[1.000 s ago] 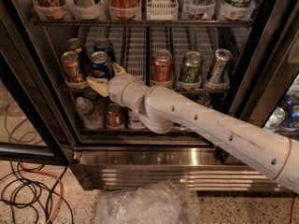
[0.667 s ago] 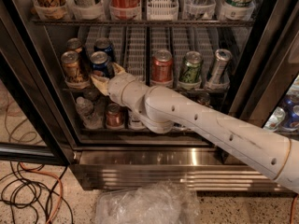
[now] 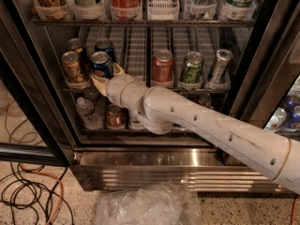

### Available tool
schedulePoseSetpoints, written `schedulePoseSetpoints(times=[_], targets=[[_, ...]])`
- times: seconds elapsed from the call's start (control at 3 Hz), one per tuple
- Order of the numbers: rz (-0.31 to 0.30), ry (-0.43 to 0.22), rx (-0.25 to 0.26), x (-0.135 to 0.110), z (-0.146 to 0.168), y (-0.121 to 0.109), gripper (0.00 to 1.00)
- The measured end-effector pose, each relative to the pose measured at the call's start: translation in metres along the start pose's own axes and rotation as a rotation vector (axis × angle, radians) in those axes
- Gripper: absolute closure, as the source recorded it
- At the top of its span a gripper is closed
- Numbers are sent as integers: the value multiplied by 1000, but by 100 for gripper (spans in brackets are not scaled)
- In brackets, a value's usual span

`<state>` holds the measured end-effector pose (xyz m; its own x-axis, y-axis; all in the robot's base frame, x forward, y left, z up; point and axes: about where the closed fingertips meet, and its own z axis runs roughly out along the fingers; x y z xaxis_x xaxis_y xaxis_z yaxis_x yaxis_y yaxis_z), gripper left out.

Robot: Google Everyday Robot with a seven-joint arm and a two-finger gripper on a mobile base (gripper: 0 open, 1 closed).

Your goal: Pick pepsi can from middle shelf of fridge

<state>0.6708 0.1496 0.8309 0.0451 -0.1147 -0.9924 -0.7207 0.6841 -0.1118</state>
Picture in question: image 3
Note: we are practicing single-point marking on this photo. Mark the front gold brown can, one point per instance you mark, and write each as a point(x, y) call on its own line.
point(73, 67)

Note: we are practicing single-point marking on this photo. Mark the rear gold brown can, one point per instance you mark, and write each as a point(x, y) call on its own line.
point(74, 44)

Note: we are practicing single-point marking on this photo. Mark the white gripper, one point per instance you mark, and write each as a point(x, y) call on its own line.
point(114, 89)

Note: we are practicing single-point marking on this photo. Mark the silver slim can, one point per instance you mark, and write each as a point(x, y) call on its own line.
point(223, 58)

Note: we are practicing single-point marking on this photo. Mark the dark drink bottle white cap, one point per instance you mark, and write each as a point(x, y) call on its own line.
point(134, 123)

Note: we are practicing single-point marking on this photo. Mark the orange can bottom shelf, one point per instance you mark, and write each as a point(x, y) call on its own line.
point(205, 100)

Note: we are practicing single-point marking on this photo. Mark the clear water bottle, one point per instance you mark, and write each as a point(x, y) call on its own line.
point(88, 113)

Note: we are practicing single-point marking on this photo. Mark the green can middle shelf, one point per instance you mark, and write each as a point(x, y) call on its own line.
point(192, 68)

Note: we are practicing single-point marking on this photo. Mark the gold brown can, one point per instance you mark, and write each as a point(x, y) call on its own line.
point(73, 67)
point(74, 44)

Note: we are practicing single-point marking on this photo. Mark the blue pepsi can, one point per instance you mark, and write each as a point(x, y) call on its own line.
point(101, 64)
point(104, 44)

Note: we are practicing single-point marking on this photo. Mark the clear plastic bag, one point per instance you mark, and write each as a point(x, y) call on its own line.
point(158, 204)

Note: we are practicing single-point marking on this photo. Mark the open glass fridge door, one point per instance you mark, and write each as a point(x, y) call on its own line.
point(30, 125)

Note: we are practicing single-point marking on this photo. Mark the copper can bottom shelf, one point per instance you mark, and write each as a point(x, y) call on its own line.
point(114, 116)

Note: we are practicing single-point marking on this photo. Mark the blue can behind right door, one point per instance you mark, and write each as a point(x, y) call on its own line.
point(292, 121)

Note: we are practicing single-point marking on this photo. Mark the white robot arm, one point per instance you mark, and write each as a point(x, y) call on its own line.
point(158, 109)

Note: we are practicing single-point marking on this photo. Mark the red can middle shelf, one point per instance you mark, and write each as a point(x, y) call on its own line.
point(162, 66)

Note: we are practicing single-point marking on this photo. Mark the steel fridge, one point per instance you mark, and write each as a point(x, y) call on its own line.
point(263, 39)

